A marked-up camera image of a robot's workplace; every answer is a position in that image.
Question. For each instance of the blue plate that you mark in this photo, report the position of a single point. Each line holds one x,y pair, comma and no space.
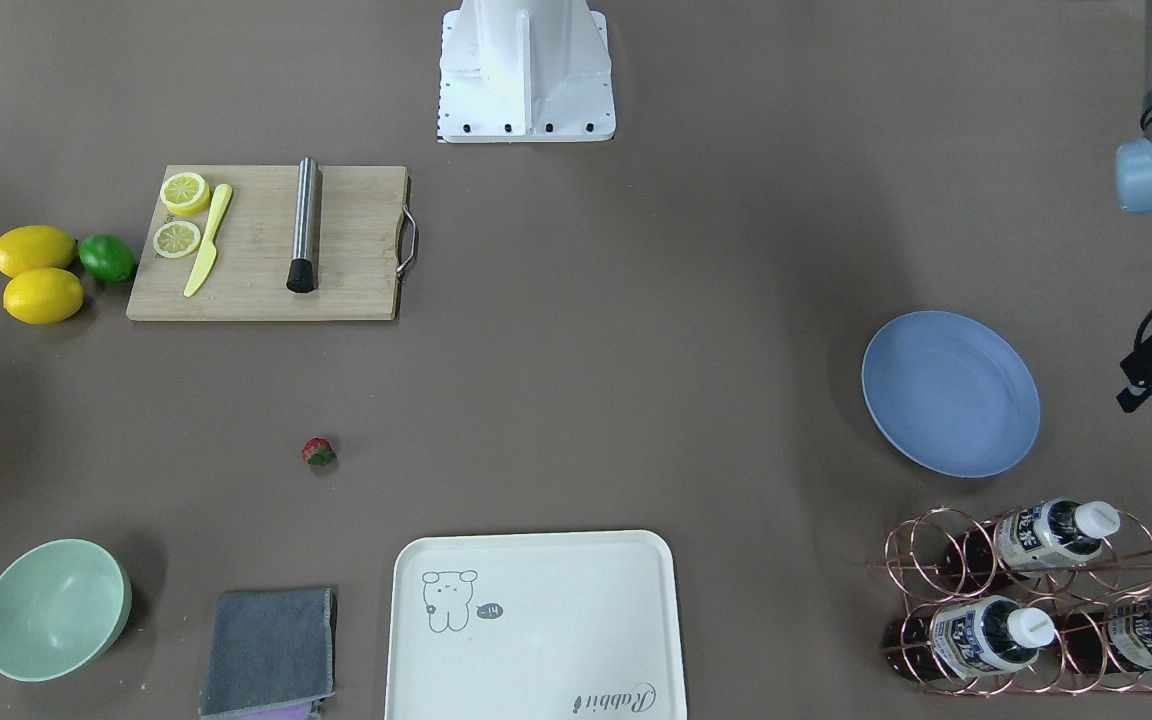
950,394

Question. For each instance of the red strawberry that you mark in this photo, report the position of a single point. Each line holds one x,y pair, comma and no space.
318,452

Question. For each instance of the wooden cutting board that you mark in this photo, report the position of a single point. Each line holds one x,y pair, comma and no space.
364,244

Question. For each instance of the cream rabbit tray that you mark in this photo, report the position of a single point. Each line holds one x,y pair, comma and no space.
571,625

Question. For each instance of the steel muddler black tip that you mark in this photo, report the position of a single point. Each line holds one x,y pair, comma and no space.
303,273

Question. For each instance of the yellow plastic knife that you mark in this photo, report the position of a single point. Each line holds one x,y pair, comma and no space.
207,252

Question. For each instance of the lemon half slice two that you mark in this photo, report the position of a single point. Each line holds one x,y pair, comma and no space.
176,240

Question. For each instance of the grey folded cloth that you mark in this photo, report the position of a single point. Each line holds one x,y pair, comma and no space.
271,655

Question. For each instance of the lemon half slice one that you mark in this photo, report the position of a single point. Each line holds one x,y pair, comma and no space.
185,194

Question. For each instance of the green lime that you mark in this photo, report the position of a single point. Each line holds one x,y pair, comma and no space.
107,258

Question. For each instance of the tea bottle near front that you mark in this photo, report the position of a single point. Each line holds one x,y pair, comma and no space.
963,641

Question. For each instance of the tea bottle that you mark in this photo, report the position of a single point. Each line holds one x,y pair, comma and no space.
963,641
1054,535
1113,641

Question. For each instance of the tea bottle middle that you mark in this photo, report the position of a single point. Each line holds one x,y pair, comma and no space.
1054,535

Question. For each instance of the whole yellow lemon two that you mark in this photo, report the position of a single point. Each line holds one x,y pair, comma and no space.
43,296

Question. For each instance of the whole yellow lemon one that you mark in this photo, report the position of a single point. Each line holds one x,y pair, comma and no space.
35,247

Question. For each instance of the green bowl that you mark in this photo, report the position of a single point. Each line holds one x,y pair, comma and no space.
62,604

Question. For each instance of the tea bottle far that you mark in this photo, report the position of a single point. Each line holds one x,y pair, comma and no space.
1113,641

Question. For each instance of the white camera post base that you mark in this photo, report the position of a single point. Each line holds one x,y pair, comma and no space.
525,72

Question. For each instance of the copper wire bottle rack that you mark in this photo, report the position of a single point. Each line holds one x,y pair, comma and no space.
925,558

